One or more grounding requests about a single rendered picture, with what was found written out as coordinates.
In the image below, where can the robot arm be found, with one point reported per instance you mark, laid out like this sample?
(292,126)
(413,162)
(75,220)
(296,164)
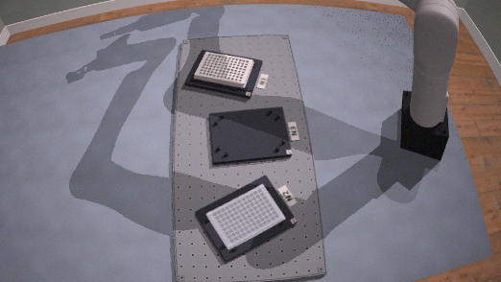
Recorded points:
(436,33)

